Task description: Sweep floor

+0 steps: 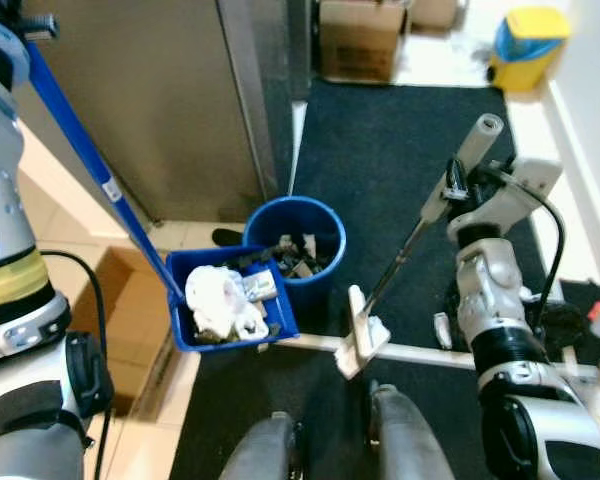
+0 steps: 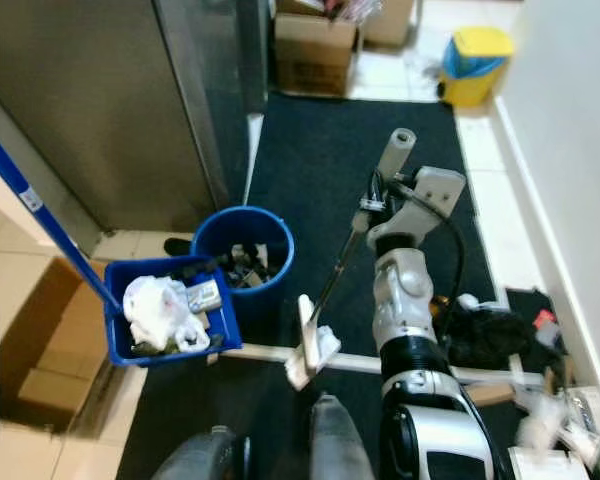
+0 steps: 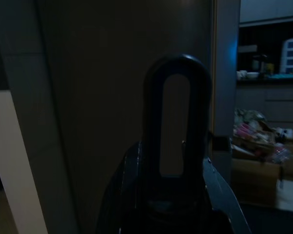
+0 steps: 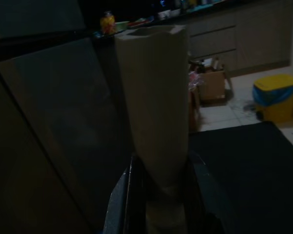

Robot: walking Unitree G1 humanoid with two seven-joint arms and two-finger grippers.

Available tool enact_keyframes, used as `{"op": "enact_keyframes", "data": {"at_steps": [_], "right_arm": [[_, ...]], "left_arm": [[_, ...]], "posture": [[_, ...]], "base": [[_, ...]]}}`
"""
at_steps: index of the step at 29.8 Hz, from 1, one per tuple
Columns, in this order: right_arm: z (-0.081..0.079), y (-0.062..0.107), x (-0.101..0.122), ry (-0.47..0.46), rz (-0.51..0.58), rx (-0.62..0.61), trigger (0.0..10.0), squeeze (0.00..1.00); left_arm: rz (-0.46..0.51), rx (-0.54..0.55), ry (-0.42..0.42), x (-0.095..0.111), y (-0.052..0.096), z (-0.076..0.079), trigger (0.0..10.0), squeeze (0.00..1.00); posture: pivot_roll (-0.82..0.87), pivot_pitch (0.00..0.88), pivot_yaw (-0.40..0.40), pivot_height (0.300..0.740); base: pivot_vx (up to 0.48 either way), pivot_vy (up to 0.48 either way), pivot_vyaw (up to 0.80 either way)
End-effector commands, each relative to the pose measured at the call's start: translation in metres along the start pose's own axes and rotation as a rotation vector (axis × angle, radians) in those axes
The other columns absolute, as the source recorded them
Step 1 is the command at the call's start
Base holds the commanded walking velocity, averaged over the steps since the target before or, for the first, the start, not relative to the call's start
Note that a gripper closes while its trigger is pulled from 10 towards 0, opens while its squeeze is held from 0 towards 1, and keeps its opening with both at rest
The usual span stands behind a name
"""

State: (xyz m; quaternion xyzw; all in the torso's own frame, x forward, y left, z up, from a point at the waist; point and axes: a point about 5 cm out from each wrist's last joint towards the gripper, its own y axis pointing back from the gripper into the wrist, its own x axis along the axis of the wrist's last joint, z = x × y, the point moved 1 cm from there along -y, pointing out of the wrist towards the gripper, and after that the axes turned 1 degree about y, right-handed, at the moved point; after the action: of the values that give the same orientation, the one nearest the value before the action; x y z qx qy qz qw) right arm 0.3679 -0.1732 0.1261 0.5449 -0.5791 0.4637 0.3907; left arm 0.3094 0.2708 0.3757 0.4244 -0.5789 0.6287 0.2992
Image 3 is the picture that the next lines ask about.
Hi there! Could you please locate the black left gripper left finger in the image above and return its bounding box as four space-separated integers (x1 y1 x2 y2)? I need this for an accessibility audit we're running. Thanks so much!
95 141 144 234

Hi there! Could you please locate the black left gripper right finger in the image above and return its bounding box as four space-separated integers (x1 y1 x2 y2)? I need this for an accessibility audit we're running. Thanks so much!
202 157 252 234

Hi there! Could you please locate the brown cardboard box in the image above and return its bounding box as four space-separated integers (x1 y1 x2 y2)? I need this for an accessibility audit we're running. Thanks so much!
230 143 293 213

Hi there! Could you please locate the pile of colourful packets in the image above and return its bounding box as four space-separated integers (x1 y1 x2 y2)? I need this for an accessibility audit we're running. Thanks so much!
233 108 293 162

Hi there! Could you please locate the beige board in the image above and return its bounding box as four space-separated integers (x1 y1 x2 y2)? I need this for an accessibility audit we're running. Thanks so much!
0 89 50 234

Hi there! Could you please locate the teal tray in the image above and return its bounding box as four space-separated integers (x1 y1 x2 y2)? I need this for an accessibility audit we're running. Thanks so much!
268 73 293 79

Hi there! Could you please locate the dark jar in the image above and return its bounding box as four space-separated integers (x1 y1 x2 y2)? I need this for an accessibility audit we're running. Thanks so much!
252 54 270 74

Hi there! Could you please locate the grey door post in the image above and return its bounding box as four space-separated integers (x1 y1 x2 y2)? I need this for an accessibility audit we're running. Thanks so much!
209 0 242 147

